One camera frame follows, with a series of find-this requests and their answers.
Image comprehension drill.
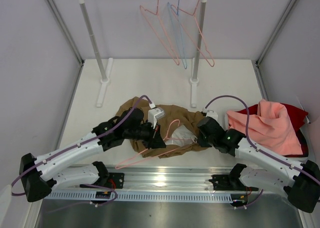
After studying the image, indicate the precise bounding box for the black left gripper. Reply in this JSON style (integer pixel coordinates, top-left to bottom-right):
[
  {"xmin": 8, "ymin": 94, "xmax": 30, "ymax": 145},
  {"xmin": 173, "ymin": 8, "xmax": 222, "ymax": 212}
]
[{"xmin": 124, "ymin": 119, "xmax": 166, "ymax": 150}]

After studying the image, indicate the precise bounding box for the pink wire hanger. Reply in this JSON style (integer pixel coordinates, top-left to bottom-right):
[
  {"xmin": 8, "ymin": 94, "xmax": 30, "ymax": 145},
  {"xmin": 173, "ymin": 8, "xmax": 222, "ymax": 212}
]
[
  {"xmin": 167, "ymin": 0, "xmax": 215, "ymax": 71},
  {"xmin": 115, "ymin": 119, "xmax": 197, "ymax": 170},
  {"xmin": 139, "ymin": 0, "xmax": 180, "ymax": 66}
]

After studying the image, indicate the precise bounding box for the tan brown skirt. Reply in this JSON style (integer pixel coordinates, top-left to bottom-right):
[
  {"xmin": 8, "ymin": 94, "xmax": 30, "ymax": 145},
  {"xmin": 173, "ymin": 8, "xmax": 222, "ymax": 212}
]
[{"xmin": 130, "ymin": 104, "xmax": 207, "ymax": 159}]

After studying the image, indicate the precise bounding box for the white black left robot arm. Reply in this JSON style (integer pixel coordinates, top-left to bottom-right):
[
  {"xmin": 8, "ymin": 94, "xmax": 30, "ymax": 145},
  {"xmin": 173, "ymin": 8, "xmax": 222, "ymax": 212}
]
[{"xmin": 19, "ymin": 107, "xmax": 166, "ymax": 202}]

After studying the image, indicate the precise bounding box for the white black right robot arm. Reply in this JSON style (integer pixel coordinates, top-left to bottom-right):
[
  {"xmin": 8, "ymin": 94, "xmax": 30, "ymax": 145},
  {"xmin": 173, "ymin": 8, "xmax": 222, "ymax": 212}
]
[{"xmin": 197, "ymin": 117, "xmax": 320, "ymax": 213}]

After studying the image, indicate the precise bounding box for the pink garment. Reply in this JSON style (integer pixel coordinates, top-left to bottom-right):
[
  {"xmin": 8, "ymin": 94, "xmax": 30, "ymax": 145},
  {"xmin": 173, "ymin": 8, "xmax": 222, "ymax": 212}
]
[{"xmin": 226, "ymin": 99, "xmax": 303, "ymax": 156}]

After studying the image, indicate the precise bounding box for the red garment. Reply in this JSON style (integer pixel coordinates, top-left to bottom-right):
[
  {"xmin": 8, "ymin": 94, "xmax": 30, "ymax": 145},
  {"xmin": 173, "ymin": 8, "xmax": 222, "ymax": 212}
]
[{"xmin": 234, "ymin": 103, "xmax": 309, "ymax": 158}]

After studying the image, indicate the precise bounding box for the white laundry basket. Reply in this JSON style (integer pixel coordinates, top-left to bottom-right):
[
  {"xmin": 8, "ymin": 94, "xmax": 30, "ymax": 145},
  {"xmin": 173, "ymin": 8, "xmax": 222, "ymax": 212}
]
[{"xmin": 224, "ymin": 97, "xmax": 311, "ymax": 162}]

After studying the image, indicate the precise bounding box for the silver white clothes rack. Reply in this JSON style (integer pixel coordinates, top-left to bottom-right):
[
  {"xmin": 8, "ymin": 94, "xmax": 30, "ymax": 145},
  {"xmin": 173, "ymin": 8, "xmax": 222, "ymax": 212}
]
[{"xmin": 72, "ymin": 0, "xmax": 210, "ymax": 108}]

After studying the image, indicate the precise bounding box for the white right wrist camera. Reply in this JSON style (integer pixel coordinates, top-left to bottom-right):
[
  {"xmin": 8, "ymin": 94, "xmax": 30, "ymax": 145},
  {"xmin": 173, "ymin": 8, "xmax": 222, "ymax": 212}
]
[{"xmin": 201, "ymin": 108, "xmax": 219, "ymax": 121}]

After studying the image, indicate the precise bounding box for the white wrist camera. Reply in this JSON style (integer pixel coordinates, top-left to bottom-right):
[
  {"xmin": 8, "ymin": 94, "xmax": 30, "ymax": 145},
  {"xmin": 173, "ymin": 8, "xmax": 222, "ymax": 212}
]
[
  {"xmin": 147, "ymin": 103, "xmax": 165, "ymax": 129},
  {"xmin": 201, "ymin": 108, "xmax": 219, "ymax": 121}
]

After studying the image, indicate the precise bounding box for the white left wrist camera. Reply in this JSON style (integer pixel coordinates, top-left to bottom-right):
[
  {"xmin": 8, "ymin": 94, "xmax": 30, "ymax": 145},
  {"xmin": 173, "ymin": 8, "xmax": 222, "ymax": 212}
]
[{"xmin": 147, "ymin": 103, "xmax": 165, "ymax": 129}]

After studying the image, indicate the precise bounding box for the aluminium mounting rail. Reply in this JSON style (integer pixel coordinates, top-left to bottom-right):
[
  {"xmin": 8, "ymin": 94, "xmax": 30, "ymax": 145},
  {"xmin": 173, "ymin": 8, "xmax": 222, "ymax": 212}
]
[{"xmin": 49, "ymin": 165, "xmax": 307, "ymax": 194}]

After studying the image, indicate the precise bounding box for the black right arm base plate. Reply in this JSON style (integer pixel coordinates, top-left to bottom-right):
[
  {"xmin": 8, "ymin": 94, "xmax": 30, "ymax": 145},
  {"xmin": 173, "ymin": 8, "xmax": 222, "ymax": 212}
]
[{"xmin": 208, "ymin": 174, "xmax": 259, "ymax": 191}]

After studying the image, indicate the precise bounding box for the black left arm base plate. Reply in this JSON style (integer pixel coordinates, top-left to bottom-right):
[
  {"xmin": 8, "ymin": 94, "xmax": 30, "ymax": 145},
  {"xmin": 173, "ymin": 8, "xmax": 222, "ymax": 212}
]
[{"xmin": 92, "ymin": 172, "xmax": 125, "ymax": 189}]

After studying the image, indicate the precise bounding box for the grey slotted cable duct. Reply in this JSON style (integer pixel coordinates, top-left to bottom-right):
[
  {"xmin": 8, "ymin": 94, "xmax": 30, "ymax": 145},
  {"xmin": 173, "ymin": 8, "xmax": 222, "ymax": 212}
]
[{"xmin": 46, "ymin": 190, "xmax": 233, "ymax": 203}]

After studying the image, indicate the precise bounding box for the blue wire hanger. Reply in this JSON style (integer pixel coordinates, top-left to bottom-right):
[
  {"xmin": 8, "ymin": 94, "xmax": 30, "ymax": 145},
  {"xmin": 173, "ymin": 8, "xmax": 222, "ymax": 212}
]
[{"xmin": 167, "ymin": 0, "xmax": 188, "ymax": 70}]

